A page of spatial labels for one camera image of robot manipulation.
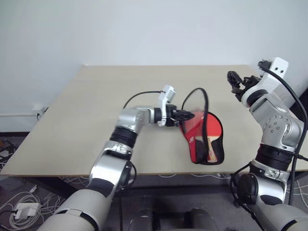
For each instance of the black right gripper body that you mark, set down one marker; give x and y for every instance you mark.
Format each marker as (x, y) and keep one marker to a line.
(250, 81)

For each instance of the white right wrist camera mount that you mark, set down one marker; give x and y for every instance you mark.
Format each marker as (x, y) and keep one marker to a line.
(269, 81)

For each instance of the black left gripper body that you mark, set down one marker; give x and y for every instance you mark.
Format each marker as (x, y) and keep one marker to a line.
(170, 115)

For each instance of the white wall socket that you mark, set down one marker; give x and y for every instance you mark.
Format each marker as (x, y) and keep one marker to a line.
(39, 110)

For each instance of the red and black paddle case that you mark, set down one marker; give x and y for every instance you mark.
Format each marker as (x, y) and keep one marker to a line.
(190, 131)

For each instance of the dark table frame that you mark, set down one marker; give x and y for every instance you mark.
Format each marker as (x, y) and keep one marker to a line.
(180, 181)

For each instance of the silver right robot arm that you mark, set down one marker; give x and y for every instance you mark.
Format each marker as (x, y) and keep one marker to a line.
(276, 125)

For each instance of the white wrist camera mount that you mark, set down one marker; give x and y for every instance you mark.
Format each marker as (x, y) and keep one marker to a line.
(269, 81)
(166, 95)

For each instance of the red table tennis paddle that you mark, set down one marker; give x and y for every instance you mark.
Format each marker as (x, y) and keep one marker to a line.
(213, 125)

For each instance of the small white plug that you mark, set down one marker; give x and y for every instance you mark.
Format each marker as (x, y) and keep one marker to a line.
(34, 188)

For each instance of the white power adapter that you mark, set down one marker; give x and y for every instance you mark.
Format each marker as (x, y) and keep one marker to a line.
(27, 211)

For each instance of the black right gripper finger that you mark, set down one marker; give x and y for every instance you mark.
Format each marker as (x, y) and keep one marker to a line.
(238, 92)
(234, 77)

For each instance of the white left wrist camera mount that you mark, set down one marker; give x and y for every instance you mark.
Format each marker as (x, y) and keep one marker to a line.
(166, 95)

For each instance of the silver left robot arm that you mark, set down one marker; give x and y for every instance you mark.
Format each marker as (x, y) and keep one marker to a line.
(127, 118)

